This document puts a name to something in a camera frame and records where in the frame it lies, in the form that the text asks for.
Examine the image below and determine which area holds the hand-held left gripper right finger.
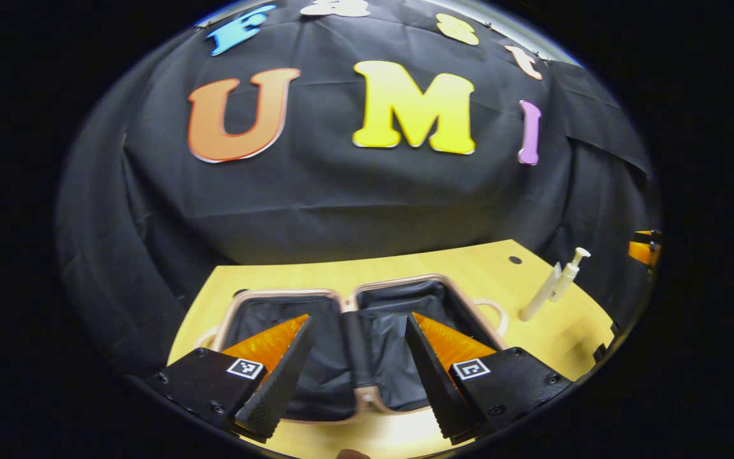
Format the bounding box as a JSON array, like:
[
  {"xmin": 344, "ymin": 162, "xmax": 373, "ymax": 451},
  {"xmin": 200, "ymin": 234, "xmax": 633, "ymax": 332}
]
[{"xmin": 403, "ymin": 312, "xmax": 573, "ymax": 446}]

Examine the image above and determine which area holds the white skin care tube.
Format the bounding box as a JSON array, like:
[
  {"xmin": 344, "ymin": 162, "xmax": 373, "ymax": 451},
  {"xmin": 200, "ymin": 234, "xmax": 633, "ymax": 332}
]
[{"xmin": 519, "ymin": 262, "xmax": 563, "ymax": 323}]

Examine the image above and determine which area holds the white pump bottle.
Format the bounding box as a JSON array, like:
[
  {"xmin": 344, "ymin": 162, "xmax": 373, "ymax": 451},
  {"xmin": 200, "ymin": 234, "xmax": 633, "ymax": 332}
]
[{"xmin": 549, "ymin": 247, "xmax": 592, "ymax": 303}]

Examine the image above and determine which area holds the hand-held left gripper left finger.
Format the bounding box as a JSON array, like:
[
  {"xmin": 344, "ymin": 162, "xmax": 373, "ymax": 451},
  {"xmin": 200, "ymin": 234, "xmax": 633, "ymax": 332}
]
[{"xmin": 144, "ymin": 313, "xmax": 317, "ymax": 444}]

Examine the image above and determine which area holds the pink suitcase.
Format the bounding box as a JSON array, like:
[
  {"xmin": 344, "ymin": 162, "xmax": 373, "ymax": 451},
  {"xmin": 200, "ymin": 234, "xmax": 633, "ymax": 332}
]
[{"xmin": 198, "ymin": 274, "xmax": 509, "ymax": 425}]

